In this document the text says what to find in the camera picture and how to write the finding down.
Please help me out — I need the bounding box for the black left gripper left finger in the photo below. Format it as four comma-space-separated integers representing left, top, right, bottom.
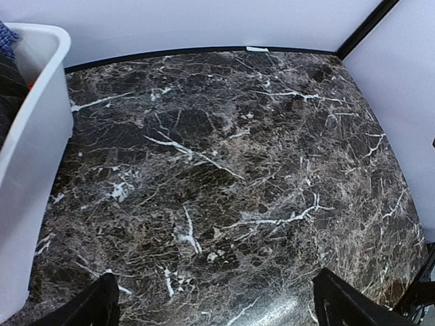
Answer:
39, 273, 120, 325

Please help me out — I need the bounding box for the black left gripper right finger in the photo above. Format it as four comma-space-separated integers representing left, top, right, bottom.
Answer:
313, 268, 413, 325

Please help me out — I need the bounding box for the black striped garment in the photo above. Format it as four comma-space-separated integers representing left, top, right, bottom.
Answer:
0, 55, 29, 147

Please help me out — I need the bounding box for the white tape piece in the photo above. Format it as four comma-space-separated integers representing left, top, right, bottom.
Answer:
245, 46, 269, 52

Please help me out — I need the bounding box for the white plastic laundry bin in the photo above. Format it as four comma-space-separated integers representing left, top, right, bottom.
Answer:
1, 22, 73, 321

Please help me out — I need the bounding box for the blue checkered garment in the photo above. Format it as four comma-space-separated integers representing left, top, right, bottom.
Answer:
0, 21, 20, 61

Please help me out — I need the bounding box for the black frame post right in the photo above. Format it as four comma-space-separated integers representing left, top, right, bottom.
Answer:
335, 0, 399, 60

